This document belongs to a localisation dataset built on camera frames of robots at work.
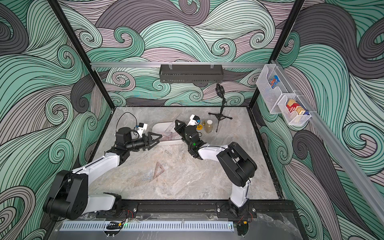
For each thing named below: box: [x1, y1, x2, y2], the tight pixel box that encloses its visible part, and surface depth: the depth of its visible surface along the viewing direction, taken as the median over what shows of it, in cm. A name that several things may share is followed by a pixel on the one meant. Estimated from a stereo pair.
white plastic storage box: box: [152, 121, 184, 146], surface depth 102 cm
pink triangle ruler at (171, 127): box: [164, 122, 176, 133], surface depth 87 cm
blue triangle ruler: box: [141, 169, 154, 181], surface depth 86 cm
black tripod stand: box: [208, 83, 233, 133], surface depth 97 cm
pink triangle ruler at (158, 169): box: [152, 161, 165, 180], surface depth 89 cm
